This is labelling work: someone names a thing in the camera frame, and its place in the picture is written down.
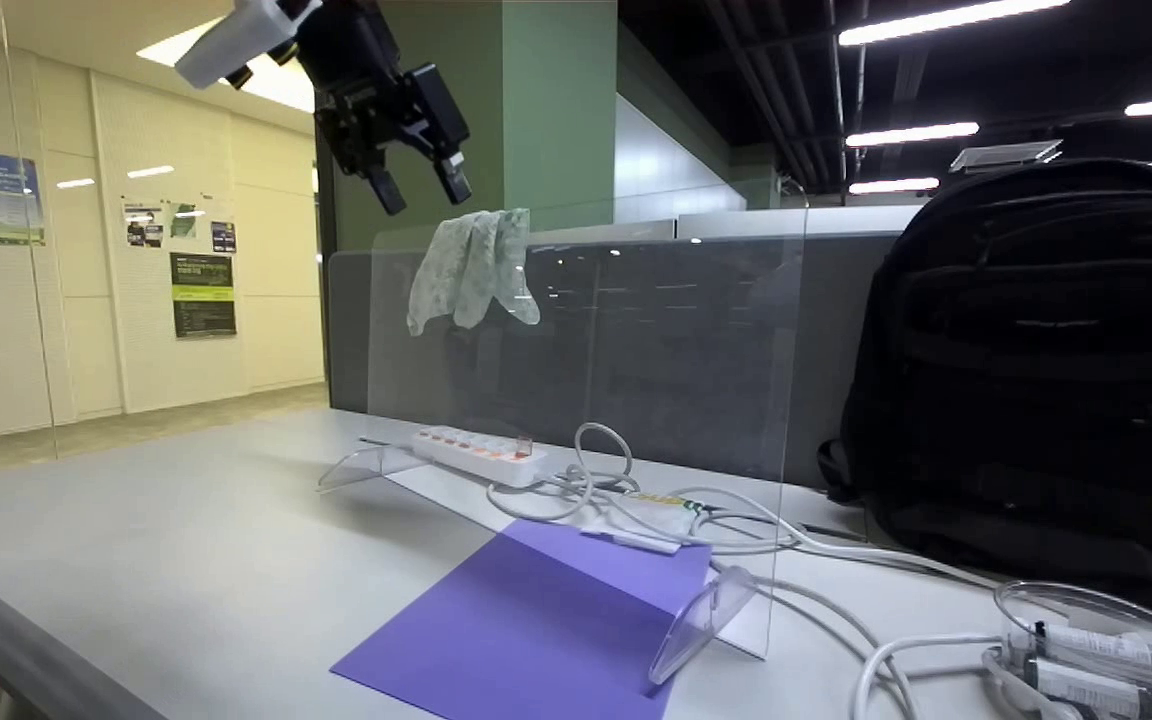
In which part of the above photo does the clear glass panel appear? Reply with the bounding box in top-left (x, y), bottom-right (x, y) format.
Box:
top-left (359, 197), bottom-right (814, 660)

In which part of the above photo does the white adapter cable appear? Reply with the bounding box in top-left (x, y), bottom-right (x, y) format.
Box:
top-left (731, 528), bottom-right (1152, 720)

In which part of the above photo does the dark wall sign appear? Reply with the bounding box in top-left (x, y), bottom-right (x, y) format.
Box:
top-left (167, 249), bottom-right (238, 345)

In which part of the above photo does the white power adapter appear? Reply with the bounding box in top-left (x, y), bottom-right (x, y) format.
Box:
top-left (1016, 617), bottom-right (1152, 679)
top-left (975, 648), bottom-right (1152, 720)

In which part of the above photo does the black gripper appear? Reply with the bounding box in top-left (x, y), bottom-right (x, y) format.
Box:
top-left (290, 0), bottom-right (478, 220)

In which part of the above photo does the white cloth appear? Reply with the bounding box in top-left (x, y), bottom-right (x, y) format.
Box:
top-left (400, 204), bottom-right (545, 338)

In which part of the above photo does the looped white cable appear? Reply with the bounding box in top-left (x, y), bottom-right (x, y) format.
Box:
top-left (475, 416), bottom-right (806, 560)

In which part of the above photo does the clear acrylic panel foot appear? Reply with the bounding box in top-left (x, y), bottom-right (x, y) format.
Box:
top-left (641, 563), bottom-right (762, 693)
top-left (317, 439), bottom-right (395, 493)

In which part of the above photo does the grey partition wall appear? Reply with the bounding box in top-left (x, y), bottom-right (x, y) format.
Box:
top-left (319, 210), bottom-right (927, 487)

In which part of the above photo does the black backpack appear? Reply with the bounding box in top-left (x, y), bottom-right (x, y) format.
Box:
top-left (814, 153), bottom-right (1152, 617)

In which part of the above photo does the white power strip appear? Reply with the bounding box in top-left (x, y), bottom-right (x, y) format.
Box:
top-left (405, 422), bottom-right (548, 493)

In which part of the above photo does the purple paper sheet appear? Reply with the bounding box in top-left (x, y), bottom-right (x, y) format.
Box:
top-left (329, 516), bottom-right (725, 720)

